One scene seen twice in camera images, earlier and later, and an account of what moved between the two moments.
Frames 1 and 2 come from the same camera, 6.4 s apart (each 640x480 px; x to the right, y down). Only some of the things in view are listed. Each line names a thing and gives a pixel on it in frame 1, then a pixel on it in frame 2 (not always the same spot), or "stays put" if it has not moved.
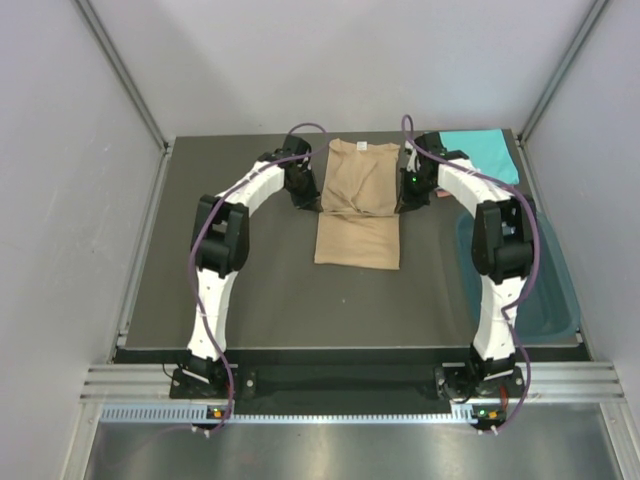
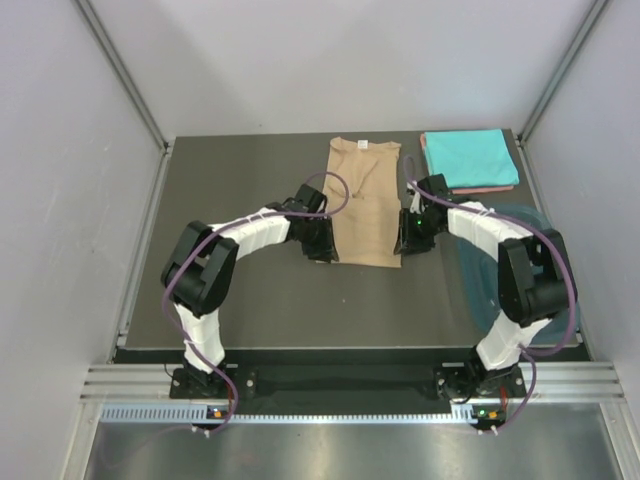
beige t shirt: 359,225 stays put
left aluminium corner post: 125,73 stays put
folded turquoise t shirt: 487,150 stays put
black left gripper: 307,201 → 324,248
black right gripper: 407,201 → 407,243
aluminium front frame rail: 591,381 stays put
